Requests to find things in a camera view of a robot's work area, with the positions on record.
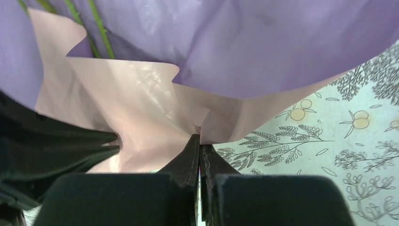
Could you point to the floral table cloth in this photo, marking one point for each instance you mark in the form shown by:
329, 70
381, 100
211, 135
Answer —
347, 131

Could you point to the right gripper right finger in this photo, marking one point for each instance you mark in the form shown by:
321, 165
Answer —
230, 198

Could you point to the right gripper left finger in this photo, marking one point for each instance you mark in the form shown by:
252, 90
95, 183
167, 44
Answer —
165, 198

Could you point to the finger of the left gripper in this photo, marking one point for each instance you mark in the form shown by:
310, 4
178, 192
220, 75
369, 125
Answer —
23, 126
30, 172

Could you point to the yellow flower stem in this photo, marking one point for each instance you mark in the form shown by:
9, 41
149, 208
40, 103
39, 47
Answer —
38, 4

